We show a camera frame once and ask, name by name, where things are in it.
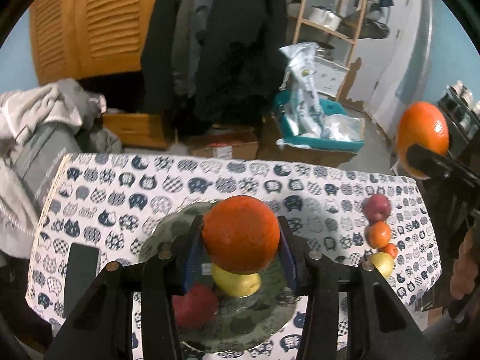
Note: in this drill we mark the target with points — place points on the clear plastic bag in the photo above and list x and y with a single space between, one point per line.
339 127

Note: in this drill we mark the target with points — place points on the black smartphone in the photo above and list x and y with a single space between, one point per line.
82 267

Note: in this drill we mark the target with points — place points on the wooden louvered wardrobe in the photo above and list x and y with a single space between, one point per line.
87 38

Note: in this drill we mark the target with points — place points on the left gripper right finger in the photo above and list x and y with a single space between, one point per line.
378 324

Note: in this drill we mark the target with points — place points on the white cooking pot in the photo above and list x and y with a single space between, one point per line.
324 17

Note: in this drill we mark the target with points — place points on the cardboard box under crate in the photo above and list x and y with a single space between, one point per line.
268 149

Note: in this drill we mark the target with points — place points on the wooden shelf rack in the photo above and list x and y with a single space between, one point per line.
344 47

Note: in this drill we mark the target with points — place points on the pile of grey clothes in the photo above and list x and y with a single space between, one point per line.
38 127

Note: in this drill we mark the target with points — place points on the white storage basket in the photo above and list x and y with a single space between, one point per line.
329 76

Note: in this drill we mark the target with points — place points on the small tangerine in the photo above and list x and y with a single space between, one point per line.
390 249
378 234

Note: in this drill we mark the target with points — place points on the flat cardboard box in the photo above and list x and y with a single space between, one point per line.
234 145

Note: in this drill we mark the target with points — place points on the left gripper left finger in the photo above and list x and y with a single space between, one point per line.
100 325

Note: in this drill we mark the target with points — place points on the red apple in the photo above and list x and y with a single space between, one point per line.
195 308
377 208

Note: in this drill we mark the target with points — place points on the wooden drawer box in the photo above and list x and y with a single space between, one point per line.
139 130

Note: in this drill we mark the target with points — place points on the teal plastic crate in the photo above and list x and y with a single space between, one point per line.
330 108

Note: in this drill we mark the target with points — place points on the yellow pear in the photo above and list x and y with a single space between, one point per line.
235 285
383 262

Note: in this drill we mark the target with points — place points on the green scalloped glass bowl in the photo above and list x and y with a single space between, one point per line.
240 323

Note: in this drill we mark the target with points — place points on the cat pattern tablecloth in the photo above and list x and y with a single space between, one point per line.
113 202

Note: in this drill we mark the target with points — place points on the large orange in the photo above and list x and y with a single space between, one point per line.
424 124
241 235

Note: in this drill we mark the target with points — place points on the white rice bag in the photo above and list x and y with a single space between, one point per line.
303 90

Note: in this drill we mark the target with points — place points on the dark hanging bag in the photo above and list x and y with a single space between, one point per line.
371 27

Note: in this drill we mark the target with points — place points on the small tangerine front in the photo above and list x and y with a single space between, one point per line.
390 249

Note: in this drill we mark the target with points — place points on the red apple back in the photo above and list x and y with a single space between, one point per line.
377 208

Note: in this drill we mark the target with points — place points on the shoe rack with shoes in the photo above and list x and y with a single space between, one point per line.
461 112

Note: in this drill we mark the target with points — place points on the small tangerine back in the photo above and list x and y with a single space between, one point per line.
378 234

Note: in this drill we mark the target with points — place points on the black hanging coat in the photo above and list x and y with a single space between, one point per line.
240 65

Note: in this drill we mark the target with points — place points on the person's right hand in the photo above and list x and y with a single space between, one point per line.
465 269

